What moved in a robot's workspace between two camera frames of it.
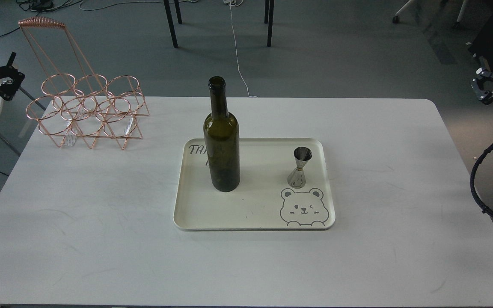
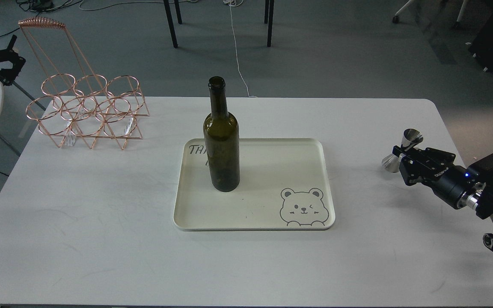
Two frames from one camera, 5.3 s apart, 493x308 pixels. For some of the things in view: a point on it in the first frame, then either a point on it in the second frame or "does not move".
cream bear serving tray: (263, 200) does not move
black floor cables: (38, 6) does not move
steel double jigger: (297, 179) -> (410, 137)
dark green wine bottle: (221, 141) does not move
